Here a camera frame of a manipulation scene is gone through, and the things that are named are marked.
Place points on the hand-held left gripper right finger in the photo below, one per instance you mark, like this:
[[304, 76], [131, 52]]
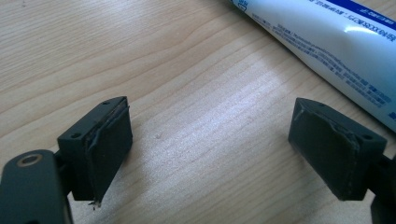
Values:
[[333, 149]]

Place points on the white and blue toothpaste tube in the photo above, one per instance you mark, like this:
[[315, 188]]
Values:
[[336, 46]]

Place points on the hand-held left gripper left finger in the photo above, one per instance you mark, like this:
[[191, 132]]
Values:
[[102, 152]]

